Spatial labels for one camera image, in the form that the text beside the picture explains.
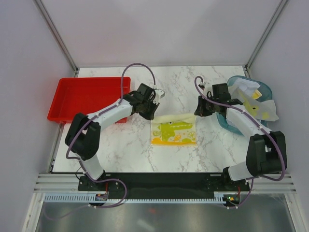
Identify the yellow green patterned towel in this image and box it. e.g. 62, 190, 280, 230
151, 113, 197, 146

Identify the grey towel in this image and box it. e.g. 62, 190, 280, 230
228, 85, 279, 121

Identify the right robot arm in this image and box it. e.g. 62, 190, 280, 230
195, 83, 287, 190

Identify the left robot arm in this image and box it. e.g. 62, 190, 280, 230
65, 84, 165, 190

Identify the light blue towel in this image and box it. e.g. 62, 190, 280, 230
234, 78, 260, 95

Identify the yellow towel in basket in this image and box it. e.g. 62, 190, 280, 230
251, 89, 262, 100

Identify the teal plastic basket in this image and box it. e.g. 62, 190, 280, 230
216, 75, 273, 136

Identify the red plastic tray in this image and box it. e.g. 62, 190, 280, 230
47, 77, 121, 123

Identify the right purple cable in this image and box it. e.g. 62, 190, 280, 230
194, 76, 288, 211

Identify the purple cable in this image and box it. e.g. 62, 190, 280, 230
44, 62, 157, 220
194, 76, 288, 211

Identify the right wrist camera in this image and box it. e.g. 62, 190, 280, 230
198, 82, 211, 90

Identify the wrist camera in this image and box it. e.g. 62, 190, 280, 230
198, 82, 211, 90
153, 88, 165, 103

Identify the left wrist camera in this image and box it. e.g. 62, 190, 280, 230
153, 88, 165, 103

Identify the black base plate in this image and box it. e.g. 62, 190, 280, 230
78, 173, 250, 199

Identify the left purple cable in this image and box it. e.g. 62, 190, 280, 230
44, 62, 157, 220

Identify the right aluminium frame post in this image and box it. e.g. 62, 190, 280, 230
243, 0, 289, 73

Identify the aluminium frame post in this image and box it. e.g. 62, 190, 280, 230
243, 0, 289, 73
33, 0, 79, 77

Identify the white slotted cable duct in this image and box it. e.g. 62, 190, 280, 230
44, 192, 240, 204

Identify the aluminium rail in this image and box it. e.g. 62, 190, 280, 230
32, 173, 84, 193

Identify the left aluminium frame post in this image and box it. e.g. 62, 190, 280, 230
33, 0, 79, 77

